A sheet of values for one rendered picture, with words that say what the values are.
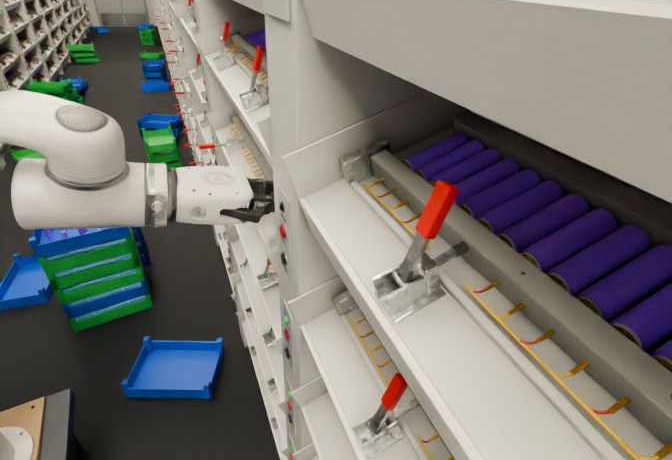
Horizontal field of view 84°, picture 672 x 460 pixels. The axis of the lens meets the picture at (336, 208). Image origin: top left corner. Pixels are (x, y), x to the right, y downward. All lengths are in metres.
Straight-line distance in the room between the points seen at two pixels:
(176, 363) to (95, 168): 1.27
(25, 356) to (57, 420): 0.65
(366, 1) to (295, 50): 0.12
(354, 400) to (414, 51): 0.35
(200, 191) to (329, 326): 0.24
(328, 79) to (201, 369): 1.41
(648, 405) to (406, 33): 0.20
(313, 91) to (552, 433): 0.28
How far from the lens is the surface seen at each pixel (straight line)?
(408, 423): 0.42
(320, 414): 0.65
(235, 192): 0.52
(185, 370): 1.65
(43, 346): 1.96
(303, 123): 0.34
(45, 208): 0.52
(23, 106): 0.50
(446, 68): 0.17
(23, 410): 1.40
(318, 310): 0.49
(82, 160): 0.47
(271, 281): 0.81
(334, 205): 0.35
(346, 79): 0.35
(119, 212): 0.52
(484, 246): 0.26
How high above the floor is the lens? 1.32
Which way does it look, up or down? 33 degrees down
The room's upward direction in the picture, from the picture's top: 3 degrees clockwise
